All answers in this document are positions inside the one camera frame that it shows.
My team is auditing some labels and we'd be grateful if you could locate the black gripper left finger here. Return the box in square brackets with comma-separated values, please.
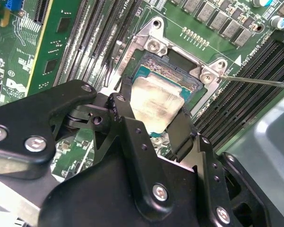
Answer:
[0, 75, 175, 218]

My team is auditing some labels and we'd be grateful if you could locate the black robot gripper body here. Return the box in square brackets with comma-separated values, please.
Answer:
[40, 153, 212, 227]

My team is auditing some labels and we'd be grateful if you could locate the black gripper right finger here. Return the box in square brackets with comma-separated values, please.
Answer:
[167, 106, 272, 227]

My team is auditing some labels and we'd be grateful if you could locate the silver CPU chip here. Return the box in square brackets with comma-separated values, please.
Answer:
[129, 66, 194, 138]

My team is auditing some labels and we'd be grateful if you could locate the metal locking lever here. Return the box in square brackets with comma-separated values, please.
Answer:
[106, 40, 123, 82]
[219, 74, 284, 89]

